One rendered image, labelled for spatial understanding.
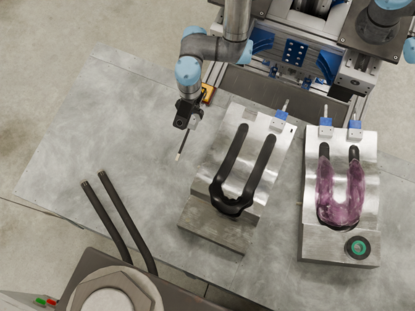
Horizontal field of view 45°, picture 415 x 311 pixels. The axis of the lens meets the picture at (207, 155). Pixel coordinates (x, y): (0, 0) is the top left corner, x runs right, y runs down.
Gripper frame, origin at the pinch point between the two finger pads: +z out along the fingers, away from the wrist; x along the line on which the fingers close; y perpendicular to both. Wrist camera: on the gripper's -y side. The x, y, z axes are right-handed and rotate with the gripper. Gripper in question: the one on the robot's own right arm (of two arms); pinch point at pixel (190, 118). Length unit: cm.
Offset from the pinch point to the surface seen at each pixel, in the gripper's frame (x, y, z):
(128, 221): 5.5, -41.7, 6.3
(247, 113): -17.0, 13.2, 8.7
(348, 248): -66, -21, 0
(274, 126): -28.5, 10.1, 3.2
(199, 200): -14.0, -24.7, 8.6
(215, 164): -14.6, -11.1, 4.5
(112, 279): -23, -59, -110
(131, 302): -26, -60, -110
